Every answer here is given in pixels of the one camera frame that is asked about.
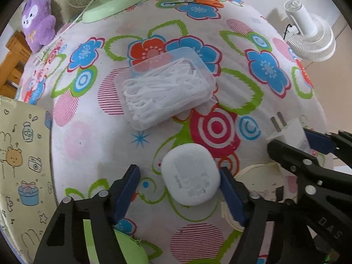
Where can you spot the floral tablecloth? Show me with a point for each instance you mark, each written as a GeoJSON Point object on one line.
{"type": "Point", "coordinates": [257, 76]}

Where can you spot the yellow cartoon fabric basket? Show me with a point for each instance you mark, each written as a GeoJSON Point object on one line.
{"type": "Point", "coordinates": [27, 191]}

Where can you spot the clear floss pick box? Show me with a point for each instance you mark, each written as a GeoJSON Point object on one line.
{"type": "Point", "coordinates": [157, 89]}

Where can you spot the white Redmi earbuds case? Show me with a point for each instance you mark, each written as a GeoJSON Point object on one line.
{"type": "Point", "coordinates": [190, 174]}

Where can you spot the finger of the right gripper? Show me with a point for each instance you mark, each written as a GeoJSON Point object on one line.
{"type": "Point", "coordinates": [324, 195]}
{"type": "Point", "coordinates": [337, 144]}

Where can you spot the white clip fan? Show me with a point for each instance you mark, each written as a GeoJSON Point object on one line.
{"type": "Point", "coordinates": [315, 40]}

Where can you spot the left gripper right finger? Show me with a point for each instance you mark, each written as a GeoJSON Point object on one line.
{"type": "Point", "coordinates": [291, 239]}

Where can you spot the wooden bed headboard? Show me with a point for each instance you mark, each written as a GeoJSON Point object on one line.
{"type": "Point", "coordinates": [13, 65]}

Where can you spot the white 45W charger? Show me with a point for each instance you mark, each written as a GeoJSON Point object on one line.
{"type": "Point", "coordinates": [290, 133]}

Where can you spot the cream round cartoon item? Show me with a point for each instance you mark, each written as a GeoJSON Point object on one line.
{"type": "Point", "coordinates": [270, 181]}

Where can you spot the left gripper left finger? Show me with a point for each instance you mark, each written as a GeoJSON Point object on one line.
{"type": "Point", "coordinates": [64, 239]}

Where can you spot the orange handled scissors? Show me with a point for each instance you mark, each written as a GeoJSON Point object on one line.
{"type": "Point", "coordinates": [211, 3]}

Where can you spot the purple plush toy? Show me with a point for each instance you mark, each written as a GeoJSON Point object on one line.
{"type": "Point", "coordinates": [38, 24]}

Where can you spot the green round case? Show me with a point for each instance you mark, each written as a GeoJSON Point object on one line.
{"type": "Point", "coordinates": [132, 251]}

